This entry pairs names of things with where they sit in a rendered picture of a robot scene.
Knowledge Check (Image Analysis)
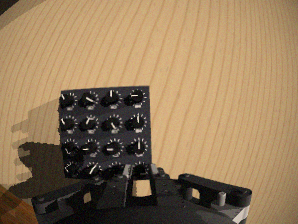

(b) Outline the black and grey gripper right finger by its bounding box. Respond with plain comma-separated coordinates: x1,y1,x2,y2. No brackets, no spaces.
149,163,252,224

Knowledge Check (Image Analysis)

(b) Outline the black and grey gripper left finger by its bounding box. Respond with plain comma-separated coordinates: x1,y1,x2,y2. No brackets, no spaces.
31,164,133,224

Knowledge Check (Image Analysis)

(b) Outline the black knob box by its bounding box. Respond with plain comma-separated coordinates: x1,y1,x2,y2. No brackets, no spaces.
60,86,152,181

